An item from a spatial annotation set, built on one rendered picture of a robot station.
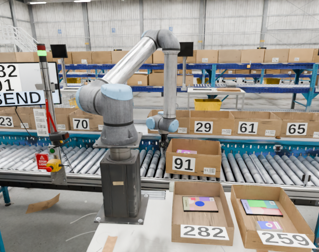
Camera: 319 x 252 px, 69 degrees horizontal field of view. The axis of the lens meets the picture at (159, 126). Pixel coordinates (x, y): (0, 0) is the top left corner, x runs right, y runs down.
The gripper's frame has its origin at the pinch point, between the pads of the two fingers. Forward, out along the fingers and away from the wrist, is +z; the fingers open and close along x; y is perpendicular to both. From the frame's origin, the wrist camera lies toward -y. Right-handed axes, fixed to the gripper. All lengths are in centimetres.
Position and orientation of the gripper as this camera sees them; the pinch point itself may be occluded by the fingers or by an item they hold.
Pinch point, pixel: (164, 155)
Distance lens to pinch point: 191.2
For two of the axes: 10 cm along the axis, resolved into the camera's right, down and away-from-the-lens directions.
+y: -1.2, 2.9, -9.5
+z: 0.1, 9.6, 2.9
